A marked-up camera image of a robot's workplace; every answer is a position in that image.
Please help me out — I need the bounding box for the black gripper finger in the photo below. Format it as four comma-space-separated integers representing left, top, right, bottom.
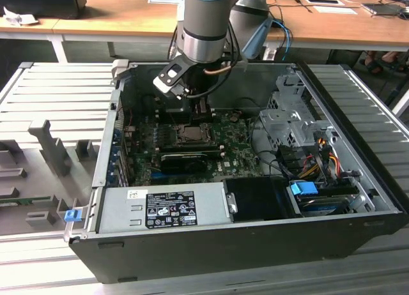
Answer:
203, 98, 214, 123
190, 98, 203, 123

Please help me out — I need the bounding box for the CPU socket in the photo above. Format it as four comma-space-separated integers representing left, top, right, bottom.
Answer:
174, 123, 214, 146

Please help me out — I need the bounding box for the green motherboard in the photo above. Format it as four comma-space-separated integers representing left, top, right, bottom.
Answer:
127, 110, 266, 187

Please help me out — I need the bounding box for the black graphics card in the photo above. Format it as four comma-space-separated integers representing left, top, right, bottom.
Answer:
159, 153, 208, 175

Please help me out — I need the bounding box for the pale blue teach pendant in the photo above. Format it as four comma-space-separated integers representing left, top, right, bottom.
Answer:
241, 19, 274, 60

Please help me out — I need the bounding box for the silver metal drive cage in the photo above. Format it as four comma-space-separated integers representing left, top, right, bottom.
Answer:
258, 73, 340, 157

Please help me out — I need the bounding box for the silver metal latch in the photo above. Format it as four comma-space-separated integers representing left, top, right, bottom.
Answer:
225, 192, 239, 215

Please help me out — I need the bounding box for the wooden desk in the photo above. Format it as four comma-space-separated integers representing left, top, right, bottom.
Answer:
0, 0, 409, 64

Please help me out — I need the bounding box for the black plastic shroud box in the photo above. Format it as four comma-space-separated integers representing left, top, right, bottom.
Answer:
222, 176, 297, 223

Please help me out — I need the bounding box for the blue disk carrier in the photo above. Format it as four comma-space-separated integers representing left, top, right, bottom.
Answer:
289, 181, 319, 197

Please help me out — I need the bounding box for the silver power supply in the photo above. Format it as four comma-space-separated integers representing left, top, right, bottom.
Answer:
95, 181, 233, 234

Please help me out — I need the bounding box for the black open PC case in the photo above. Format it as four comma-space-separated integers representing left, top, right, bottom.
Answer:
65, 60, 409, 285

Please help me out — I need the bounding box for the hard disk with blue label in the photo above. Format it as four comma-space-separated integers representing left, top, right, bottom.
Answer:
295, 195, 351, 216

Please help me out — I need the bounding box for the grey parts rack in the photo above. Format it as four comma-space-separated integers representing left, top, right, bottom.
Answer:
0, 118, 97, 236

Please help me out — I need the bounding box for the white framed tablet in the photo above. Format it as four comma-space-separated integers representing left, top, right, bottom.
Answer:
302, 0, 346, 6

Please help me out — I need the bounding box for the white paper sheet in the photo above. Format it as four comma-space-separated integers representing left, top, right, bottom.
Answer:
313, 5, 359, 15

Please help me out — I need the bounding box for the blue case clip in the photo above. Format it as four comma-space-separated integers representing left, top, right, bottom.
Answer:
64, 209, 81, 224

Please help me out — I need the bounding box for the person's foot in sandal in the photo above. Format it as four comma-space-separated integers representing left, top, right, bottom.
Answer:
381, 50, 405, 65
360, 50, 385, 75

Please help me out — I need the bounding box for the black computer box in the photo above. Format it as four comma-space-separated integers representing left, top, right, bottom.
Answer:
0, 0, 88, 20

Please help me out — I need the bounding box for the crumpled white paper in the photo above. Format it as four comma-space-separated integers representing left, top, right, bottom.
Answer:
2, 6, 40, 27

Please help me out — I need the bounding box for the green RAM stick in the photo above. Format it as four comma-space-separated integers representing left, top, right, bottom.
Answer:
0, 195, 52, 207

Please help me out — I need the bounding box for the black notebook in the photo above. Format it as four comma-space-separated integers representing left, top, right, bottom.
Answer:
362, 2, 406, 19

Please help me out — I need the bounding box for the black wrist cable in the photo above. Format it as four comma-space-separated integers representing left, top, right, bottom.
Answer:
168, 20, 244, 98

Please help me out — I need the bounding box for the black looped wire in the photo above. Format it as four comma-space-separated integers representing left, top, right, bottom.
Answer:
235, 97, 290, 178

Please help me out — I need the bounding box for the blue cable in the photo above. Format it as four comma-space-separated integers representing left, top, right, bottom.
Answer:
271, 19, 294, 62

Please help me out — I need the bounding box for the yellow red black wire bundle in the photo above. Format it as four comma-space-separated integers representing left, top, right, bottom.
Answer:
300, 138, 341, 179

